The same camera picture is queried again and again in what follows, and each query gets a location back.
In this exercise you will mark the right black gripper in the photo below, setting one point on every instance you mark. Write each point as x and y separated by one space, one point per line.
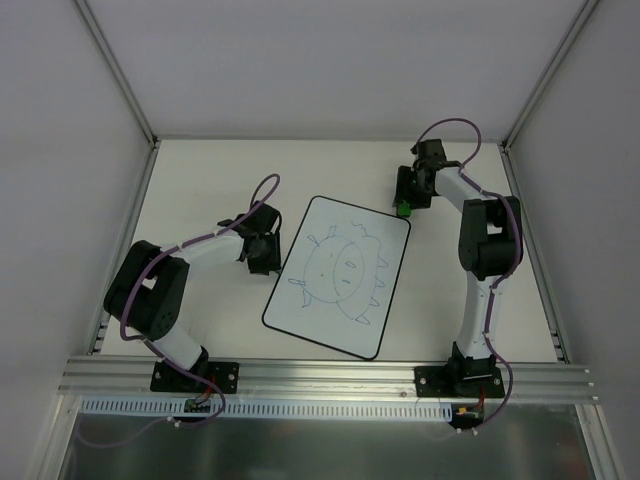
407 190

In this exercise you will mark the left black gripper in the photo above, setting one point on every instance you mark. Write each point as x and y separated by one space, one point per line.
265 257

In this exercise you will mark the green whiteboard eraser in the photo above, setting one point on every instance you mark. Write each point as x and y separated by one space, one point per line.
403 210

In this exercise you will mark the white whiteboard black frame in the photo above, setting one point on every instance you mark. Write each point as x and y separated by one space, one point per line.
337 283

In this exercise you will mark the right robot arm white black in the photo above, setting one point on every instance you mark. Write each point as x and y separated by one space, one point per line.
490 248

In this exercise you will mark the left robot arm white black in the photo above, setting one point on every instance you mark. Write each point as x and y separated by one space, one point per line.
148 289

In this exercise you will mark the right aluminium frame post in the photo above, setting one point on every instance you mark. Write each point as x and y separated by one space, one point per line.
550 70

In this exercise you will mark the aluminium frame post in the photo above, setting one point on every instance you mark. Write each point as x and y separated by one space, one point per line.
99 39
550 70

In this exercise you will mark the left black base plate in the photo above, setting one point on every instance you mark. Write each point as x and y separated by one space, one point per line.
225 377

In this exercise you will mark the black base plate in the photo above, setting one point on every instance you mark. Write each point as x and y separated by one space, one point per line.
437 381
225 377

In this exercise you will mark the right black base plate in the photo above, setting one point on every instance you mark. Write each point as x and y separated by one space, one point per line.
437 381

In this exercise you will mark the white slotted cable duct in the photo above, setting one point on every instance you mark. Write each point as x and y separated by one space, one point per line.
413 410

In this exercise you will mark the aluminium front rail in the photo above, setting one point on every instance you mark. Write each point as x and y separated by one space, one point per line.
341 380

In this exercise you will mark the left aluminium frame post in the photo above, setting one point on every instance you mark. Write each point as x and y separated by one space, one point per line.
99 39

